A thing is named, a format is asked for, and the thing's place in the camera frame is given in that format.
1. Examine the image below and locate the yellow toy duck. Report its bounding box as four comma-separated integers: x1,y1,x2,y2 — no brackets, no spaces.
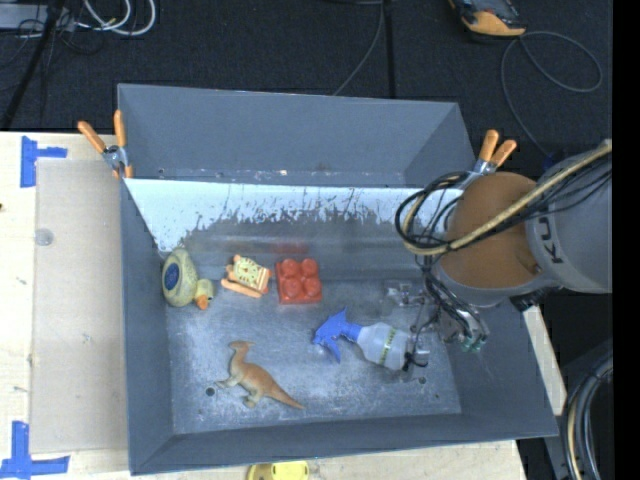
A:
160,247,218,311

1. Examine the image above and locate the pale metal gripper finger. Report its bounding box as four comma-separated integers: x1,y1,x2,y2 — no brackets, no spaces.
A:
399,347,432,374
383,280,427,310

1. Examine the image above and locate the blue-headed clear spray bottle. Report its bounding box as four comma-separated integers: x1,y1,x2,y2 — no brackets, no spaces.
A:
311,307,417,371

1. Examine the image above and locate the pale wood flat board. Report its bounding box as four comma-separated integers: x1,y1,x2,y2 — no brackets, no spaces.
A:
28,157,129,455

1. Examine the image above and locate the orange toy dinosaur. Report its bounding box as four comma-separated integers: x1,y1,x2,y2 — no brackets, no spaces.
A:
214,339,307,411

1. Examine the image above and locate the grey metal bin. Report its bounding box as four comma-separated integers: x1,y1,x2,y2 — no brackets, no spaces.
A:
115,83,560,476

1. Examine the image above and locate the red toy building brick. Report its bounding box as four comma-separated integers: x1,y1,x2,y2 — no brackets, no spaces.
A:
274,257,324,306

